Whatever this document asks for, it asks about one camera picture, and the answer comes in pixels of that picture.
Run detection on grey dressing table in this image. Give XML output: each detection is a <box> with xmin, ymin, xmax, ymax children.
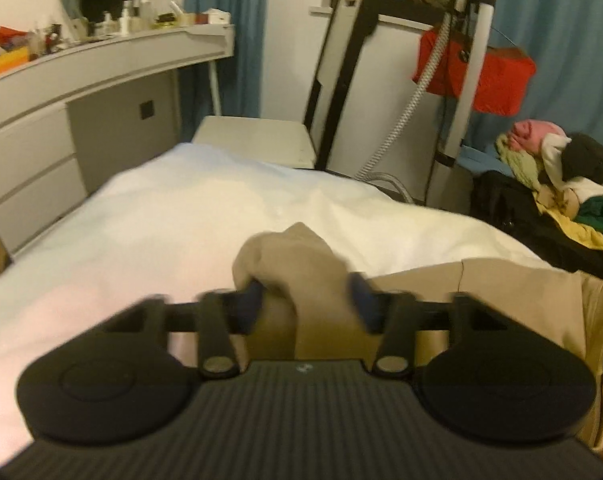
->
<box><xmin>0</xmin><ymin>23</ymin><xmax>236</xmax><ymax>261</ymax></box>

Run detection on clutter of bottles and cosmetics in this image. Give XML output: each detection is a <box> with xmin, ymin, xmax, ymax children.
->
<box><xmin>0</xmin><ymin>0</ymin><xmax>232</xmax><ymax>78</ymax></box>

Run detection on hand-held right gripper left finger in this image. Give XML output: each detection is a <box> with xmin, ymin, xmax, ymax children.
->
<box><xmin>103</xmin><ymin>281</ymin><xmax>265</xmax><ymax>379</ymax></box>

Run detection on beige pants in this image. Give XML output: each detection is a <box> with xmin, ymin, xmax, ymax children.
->
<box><xmin>232</xmin><ymin>222</ymin><xmax>603</xmax><ymax>466</ymax></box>

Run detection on white bed sheet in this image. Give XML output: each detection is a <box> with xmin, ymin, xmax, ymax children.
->
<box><xmin>0</xmin><ymin>142</ymin><xmax>552</xmax><ymax>466</ymax></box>

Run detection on white garment steamer stand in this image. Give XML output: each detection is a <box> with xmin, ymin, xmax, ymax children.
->
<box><xmin>301</xmin><ymin>0</ymin><xmax>497</xmax><ymax>206</ymax></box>

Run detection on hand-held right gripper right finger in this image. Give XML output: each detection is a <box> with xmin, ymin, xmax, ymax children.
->
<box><xmin>346</xmin><ymin>272</ymin><xmax>508</xmax><ymax>378</ymax></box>

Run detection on blue curtain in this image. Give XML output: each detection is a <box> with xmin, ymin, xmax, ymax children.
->
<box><xmin>178</xmin><ymin>0</ymin><xmax>272</xmax><ymax>142</ymax></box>
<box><xmin>461</xmin><ymin>0</ymin><xmax>603</xmax><ymax>161</ymax></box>

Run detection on braided steamer hose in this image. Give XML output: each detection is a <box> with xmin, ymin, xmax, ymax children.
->
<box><xmin>357</xmin><ymin>10</ymin><xmax>453</xmax><ymax>183</ymax></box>

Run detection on white stool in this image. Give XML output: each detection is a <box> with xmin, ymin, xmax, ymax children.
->
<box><xmin>190</xmin><ymin>115</ymin><xmax>316</xmax><ymax>170</ymax></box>

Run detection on red cloth bag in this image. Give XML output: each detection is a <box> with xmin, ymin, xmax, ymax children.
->
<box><xmin>412</xmin><ymin>30</ymin><xmax>537</xmax><ymax>116</ymax></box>

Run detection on pile of mixed clothes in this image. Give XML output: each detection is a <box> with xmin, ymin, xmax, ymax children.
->
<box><xmin>496</xmin><ymin>119</ymin><xmax>603</xmax><ymax>251</ymax></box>

